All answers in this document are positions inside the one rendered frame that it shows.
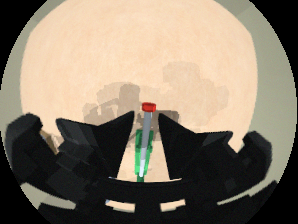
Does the grey pin with red cap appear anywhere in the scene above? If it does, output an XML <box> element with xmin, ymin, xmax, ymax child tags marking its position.
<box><xmin>138</xmin><ymin>103</ymin><xmax>156</xmax><ymax>177</ymax></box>

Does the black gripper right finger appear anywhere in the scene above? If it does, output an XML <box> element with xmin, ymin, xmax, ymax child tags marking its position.
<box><xmin>158</xmin><ymin>113</ymin><xmax>233</xmax><ymax>180</ymax></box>

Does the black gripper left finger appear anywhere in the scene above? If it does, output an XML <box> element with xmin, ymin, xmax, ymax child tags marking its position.
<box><xmin>55</xmin><ymin>111</ymin><xmax>136</xmax><ymax>177</ymax></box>

